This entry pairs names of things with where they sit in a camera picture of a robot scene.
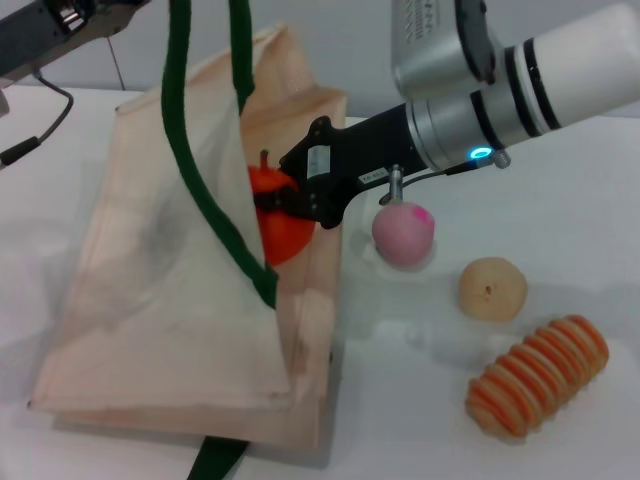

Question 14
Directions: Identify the white handbag with green handles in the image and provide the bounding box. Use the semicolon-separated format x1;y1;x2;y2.
27;0;350;480

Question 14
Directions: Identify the beige round toy fruit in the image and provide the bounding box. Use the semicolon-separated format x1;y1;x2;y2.
458;256;529;322

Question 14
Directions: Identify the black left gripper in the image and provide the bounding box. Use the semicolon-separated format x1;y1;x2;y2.
0;0;152;81

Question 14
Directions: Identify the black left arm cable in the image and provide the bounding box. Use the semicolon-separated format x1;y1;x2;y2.
0;69;75;170

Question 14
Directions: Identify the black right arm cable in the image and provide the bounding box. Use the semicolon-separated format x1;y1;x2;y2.
378;158;482;207

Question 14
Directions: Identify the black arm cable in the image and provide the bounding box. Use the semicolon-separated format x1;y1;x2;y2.
378;158;482;207
0;69;75;170

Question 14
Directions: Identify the pink toy peach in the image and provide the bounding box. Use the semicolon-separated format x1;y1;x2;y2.
370;199;437;272

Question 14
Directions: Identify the orange toy fruit with stem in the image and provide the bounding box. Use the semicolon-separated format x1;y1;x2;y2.
247;148;317;266

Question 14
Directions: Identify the orange striped toy bread roll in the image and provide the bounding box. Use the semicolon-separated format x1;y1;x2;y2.
464;313;611;441

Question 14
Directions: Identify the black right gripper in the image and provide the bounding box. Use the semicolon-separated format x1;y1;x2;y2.
253;103;427;231

